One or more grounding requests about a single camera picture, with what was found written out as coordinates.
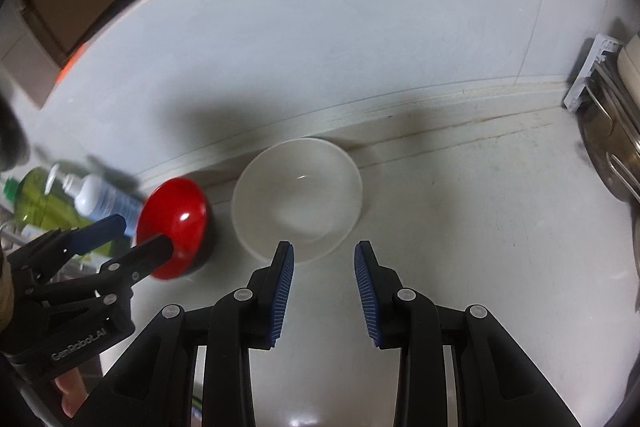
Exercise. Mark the white bowl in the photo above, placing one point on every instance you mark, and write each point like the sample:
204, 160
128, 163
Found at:
300, 187

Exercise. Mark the white spray bottle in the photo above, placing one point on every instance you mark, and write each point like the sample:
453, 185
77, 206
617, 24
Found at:
100, 199

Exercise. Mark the person's left hand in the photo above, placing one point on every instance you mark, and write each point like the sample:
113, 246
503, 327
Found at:
75, 389

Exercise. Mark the green oil bottle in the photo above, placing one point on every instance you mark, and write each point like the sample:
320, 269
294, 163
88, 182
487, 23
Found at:
40, 202

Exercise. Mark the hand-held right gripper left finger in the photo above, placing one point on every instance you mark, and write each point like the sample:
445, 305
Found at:
280, 292

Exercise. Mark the metal pot shelf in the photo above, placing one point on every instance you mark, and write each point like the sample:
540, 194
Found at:
587, 72

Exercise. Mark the red bowl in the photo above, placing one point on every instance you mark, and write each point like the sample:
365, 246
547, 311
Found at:
180, 212

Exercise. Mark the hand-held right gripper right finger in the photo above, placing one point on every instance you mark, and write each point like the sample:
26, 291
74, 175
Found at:
367, 292

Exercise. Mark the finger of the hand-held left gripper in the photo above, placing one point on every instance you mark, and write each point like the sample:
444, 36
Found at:
150, 249
100, 229

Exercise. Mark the steel pot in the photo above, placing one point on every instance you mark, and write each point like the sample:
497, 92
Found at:
600, 142

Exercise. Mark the small orange object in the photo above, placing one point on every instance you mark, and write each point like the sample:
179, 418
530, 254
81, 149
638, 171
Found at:
70, 63

